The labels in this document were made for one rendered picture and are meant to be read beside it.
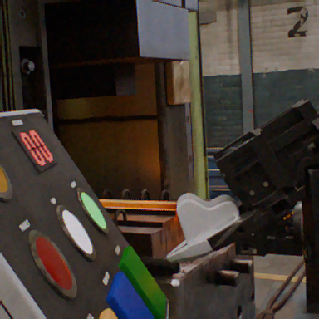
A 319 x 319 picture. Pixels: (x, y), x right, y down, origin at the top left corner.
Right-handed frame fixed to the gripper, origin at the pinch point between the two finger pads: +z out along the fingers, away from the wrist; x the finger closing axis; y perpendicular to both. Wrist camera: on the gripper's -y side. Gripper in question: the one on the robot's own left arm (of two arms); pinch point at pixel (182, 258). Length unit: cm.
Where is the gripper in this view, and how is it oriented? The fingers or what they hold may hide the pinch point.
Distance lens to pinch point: 64.6
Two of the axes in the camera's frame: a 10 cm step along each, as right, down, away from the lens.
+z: -8.4, 5.4, 1.0
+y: -5.5, -8.3, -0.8
